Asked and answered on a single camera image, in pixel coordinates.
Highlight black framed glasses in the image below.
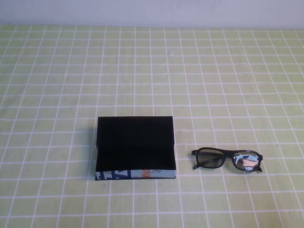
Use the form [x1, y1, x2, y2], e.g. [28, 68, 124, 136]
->
[190, 147, 265, 174]

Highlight black printed glasses case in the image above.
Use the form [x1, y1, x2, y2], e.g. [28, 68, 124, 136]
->
[95, 115, 177, 182]

